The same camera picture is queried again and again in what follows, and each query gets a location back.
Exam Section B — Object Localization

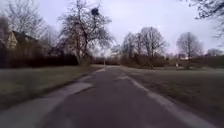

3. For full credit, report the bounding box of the bare overhanging tree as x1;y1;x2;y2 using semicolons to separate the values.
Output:
186;0;224;39

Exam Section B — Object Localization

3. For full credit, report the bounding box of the grey asphalt path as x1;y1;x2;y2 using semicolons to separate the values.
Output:
0;65;219;128

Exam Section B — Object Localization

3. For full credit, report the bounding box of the frosty grass field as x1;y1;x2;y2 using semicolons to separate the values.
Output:
0;64;105;111
116;65;224;128

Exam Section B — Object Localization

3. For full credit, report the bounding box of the yellow house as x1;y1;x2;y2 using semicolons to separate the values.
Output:
4;30;41;54

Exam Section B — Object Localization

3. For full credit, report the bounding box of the dark hedge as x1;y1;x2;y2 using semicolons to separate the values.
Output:
0;49;81;70

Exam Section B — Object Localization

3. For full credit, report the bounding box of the bare tree with mistletoe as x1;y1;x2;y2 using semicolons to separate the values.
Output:
56;0;116;66

